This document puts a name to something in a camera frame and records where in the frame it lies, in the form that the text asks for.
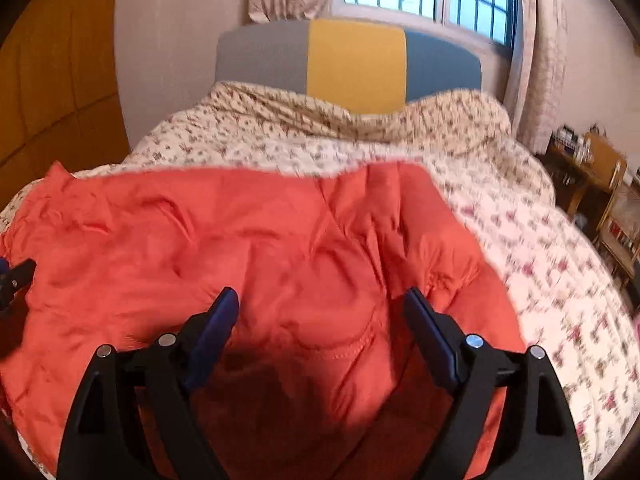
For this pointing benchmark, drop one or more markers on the rattan wooden chair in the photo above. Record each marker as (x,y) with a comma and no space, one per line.
(622,230)

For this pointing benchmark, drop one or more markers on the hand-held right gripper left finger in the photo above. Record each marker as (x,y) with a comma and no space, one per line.
(216,330)

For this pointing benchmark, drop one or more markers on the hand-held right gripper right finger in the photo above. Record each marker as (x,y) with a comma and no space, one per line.
(434,340)

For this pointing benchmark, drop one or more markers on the wooden chair with solid back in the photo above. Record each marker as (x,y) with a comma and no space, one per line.
(606,160)

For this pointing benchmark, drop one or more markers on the wooden desk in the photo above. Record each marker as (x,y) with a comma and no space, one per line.
(567,170)

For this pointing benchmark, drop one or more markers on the grey yellow blue headboard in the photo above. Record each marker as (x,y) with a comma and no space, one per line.
(350,60)

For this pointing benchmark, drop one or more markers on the red quilted jacket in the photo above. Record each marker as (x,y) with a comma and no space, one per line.
(250,240)

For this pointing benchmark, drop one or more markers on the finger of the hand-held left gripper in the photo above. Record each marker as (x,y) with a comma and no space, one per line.
(3,267)
(21,272)

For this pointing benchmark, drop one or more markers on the long patterned curtain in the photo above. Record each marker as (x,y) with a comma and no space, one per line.
(542,60)

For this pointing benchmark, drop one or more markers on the wooden wardrobe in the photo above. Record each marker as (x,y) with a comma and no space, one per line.
(55,70)

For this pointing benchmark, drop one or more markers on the floral bed quilt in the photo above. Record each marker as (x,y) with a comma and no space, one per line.
(550,285)

